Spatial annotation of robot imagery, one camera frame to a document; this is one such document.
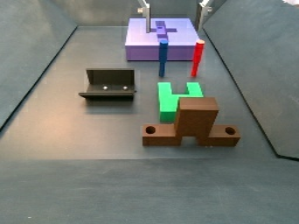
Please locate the purple board with cross slot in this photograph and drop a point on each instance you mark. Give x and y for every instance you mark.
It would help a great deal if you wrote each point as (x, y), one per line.
(142, 44)

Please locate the green U-shaped block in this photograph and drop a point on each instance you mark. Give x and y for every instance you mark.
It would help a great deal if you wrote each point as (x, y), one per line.
(169, 99)

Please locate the blue peg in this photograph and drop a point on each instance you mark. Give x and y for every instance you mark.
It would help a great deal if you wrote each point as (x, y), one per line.
(163, 51)

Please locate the red peg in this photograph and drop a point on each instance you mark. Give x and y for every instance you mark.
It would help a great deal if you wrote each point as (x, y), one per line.
(197, 57)

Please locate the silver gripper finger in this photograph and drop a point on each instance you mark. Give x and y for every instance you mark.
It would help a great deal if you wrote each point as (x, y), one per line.
(145, 10)
(205, 9)

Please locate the brown T-shaped block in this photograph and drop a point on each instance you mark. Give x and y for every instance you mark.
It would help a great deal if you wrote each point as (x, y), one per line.
(194, 121)

